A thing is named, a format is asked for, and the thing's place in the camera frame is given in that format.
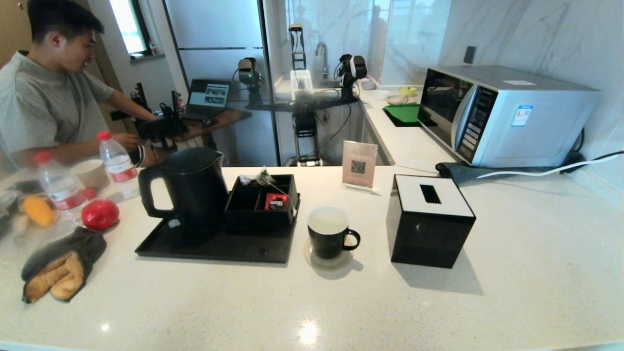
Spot black mug white inside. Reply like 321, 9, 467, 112
307, 206, 361, 260

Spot white cable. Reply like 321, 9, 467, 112
477, 154, 624, 179

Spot chrome faucet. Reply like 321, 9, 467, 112
315, 42, 331, 79

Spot black ladder rack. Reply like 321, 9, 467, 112
289, 23, 307, 70

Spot open laptop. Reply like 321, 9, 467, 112
181, 79, 231, 121

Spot orange fruit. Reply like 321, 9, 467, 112
22, 196, 55, 227

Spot green cutting board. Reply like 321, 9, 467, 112
384, 103, 432, 123

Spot window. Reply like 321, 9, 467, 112
108, 0, 152, 57

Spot person in grey t-shirt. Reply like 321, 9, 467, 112
0, 0, 169, 169

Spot grey and orange cloth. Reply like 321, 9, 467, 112
21, 227, 107, 304

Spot water bottle red cap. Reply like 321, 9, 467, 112
96, 131, 140, 196
33, 151, 89, 216

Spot black power cable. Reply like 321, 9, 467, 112
561, 128, 624, 169

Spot black flat tray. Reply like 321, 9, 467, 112
383, 107, 438, 128

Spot beige coaster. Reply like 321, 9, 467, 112
303, 238, 354, 269

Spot black equipment stand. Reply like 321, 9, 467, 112
244, 95, 361, 167

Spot black compartment organizer box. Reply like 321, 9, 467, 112
224, 174, 299, 232

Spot red toy tomato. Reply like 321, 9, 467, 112
81, 199, 120, 231

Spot black electric kettle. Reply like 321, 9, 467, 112
138, 147, 230, 234

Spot grey refrigerator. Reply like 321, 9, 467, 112
163, 0, 281, 166

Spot silver microwave oven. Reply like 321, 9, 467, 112
418, 65, 601, 169

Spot brown paper cup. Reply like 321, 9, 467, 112
71, 159, 111, 192

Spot black tissue box white lid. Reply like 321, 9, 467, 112
386, 174, 477, 269

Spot black serving tray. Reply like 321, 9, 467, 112
135, 193, 300, 264

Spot pyramid tea bag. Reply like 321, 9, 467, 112
253, 167, 279, 187

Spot acrylic QR code sign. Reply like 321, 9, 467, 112
341, 140, 379, 191

